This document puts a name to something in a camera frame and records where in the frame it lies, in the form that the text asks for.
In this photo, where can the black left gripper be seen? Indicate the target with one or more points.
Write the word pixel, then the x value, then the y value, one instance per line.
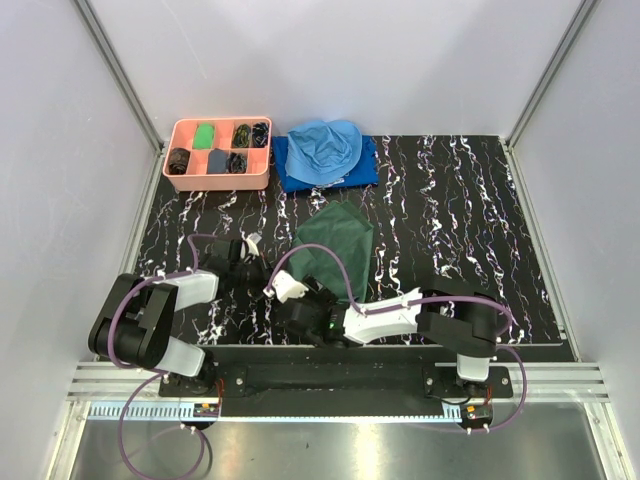
pixel 264 275

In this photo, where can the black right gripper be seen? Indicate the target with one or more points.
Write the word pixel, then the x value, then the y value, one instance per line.
pixel 325 296

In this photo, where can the dark green cloth napkin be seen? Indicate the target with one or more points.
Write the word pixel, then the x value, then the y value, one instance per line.
pixel 342 228

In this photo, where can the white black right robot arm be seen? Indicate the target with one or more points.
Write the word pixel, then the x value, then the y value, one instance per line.
pixel 464 320

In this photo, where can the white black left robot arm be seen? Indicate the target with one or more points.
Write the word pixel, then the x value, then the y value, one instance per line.
pixel 134 326

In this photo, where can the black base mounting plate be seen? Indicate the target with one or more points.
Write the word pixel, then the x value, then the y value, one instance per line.
pixel 405 383

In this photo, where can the black patterned rolled sock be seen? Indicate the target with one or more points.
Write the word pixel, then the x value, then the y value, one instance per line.
pixel 237 163

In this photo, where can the grey folded cloth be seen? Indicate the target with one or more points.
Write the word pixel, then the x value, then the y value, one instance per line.
pixel 216 162

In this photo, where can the pink compartment tray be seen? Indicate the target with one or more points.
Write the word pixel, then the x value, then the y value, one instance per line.
pixel 196 177

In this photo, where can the black yellow rolled sock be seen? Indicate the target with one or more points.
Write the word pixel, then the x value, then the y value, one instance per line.
pixel 241 137

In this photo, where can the dark rolled sock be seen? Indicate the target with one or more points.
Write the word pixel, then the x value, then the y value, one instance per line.
pixel 178 161

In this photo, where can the light blue bucket hat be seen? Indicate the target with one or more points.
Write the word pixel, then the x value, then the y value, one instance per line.
pixel 321 152

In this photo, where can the black blue rolled sock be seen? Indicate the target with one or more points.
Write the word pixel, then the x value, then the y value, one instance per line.
pixel 259 134

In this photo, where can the green rolled cloth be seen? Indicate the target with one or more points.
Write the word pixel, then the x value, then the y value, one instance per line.
pixel 204 137

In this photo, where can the blue folded cloth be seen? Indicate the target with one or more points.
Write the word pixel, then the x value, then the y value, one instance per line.
pixel 364 173

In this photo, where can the black marble pattern mat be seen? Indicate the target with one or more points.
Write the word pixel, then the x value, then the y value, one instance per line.
pixel 444 205

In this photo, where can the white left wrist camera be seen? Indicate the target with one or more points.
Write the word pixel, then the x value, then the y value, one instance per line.
pixel 250 246

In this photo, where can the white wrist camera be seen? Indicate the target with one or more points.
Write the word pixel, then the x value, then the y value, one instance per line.
pixel 283 287
pixel 250 246

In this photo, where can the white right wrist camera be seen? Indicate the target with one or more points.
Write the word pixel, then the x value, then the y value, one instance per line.
pixel 283 287

